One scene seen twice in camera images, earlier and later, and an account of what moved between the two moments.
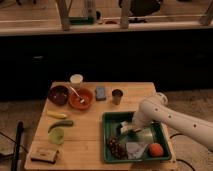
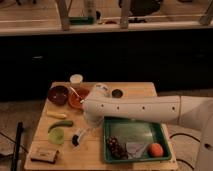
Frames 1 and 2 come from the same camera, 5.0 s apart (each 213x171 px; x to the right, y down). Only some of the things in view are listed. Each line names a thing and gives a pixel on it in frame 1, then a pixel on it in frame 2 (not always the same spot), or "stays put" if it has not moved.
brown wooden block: (45, 155) stays put
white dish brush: (124, 128) to (76, 138)
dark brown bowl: (58, 93) stays put
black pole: (17, 146) stays put
